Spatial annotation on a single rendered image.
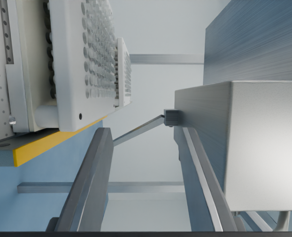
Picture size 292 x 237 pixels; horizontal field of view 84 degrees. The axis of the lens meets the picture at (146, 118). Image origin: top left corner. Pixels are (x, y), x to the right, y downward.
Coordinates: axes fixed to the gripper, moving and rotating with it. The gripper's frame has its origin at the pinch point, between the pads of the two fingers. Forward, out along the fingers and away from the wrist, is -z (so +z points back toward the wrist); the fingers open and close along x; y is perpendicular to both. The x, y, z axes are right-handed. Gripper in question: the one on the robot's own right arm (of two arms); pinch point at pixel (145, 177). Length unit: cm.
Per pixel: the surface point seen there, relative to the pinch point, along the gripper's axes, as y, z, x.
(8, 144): 3.5, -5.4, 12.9
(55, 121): 3.8, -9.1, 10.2
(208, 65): 18, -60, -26
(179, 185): 112, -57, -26
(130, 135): 19.7, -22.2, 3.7
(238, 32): 2, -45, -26
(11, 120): 3.5, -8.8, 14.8
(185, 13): 38, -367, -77
